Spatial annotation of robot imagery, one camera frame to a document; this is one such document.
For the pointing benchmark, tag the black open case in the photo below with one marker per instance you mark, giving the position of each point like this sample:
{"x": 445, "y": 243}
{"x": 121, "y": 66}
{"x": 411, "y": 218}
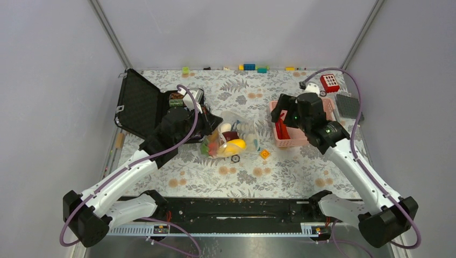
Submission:
{"x": 151, "y": 113}

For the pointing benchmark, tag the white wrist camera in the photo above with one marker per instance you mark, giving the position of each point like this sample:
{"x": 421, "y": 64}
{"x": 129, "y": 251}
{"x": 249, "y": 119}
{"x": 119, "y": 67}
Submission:
{"x": 192, "y": 98}
{"x": 309, "y": 87}

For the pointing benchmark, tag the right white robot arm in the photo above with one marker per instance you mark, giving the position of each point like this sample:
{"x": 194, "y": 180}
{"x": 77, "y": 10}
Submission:
{"x": 384, "y": 213}

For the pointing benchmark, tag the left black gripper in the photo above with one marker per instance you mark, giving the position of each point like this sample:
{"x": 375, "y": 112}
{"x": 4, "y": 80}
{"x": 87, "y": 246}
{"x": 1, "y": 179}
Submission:
{"x": 209, "y": 120}

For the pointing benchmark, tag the clear zip top bag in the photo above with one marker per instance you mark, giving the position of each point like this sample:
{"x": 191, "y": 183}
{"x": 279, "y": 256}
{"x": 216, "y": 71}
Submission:
{"x": 245, "y": 128}

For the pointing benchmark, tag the red grid block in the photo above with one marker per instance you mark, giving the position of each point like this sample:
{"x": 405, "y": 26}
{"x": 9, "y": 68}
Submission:
{"x": 329, "y": 83}

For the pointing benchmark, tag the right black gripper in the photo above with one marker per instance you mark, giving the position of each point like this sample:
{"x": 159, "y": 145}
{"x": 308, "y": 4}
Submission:
{"x": 285, "y": 102}

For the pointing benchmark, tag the yellow pepper toy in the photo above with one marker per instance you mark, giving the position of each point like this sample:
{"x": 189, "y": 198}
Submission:
{"x": 233, "y": 147}

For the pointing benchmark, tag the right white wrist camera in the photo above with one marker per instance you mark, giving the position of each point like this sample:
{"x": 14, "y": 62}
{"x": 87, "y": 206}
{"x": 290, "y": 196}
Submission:
{"x": 309, "y": 87}

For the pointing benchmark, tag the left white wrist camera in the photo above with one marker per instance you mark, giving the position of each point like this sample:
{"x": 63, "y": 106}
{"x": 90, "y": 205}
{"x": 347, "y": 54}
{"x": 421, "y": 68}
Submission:
{"x": 192, "y": 98}

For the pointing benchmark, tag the orange square brick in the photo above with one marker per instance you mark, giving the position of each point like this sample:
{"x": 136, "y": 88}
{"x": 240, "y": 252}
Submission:
{"x": 264, "y": 154}

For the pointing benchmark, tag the pink plastic basket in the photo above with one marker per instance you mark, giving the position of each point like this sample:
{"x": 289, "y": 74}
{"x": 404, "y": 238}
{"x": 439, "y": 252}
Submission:
{"x": 297, "y": 137}

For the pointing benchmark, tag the wooden block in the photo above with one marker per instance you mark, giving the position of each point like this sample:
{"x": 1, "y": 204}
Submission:
{"x": 119, "y": 141}

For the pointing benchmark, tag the dark red eggplant toy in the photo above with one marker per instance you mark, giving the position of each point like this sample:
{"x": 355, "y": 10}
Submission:
{"x": 229, "y": 136}

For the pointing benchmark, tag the blue brick at wall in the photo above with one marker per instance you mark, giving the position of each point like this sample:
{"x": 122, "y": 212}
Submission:
{"x": 249, "y": 66}

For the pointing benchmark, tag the black ring washer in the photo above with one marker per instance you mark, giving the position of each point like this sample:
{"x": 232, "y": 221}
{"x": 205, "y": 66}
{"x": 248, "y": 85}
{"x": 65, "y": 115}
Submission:
{"x": 235, "y": 158}

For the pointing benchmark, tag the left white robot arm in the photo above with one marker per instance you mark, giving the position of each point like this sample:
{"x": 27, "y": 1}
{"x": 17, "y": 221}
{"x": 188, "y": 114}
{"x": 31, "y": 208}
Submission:
{"x": 93, "y": 212}

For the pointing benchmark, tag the red chili toy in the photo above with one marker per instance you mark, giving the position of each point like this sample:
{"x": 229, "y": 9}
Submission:
{"x": 281, "y": 129}

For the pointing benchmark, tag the green teal brick at wall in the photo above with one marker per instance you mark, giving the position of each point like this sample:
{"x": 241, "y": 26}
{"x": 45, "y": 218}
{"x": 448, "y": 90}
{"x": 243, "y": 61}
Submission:
{"x": 262, "y": 70}

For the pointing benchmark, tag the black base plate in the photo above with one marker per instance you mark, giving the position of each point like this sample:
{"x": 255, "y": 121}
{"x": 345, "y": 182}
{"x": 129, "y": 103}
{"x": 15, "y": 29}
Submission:
{"x": 240, "y": 215}

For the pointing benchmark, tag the white radish toy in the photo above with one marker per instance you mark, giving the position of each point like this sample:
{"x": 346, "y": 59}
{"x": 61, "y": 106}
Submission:
{"x": 225, "y": 127}

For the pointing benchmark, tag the dark grey baseplate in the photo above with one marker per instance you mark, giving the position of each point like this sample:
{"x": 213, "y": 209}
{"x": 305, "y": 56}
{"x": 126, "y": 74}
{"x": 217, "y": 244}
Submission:
{"x": 348, "y": 107}

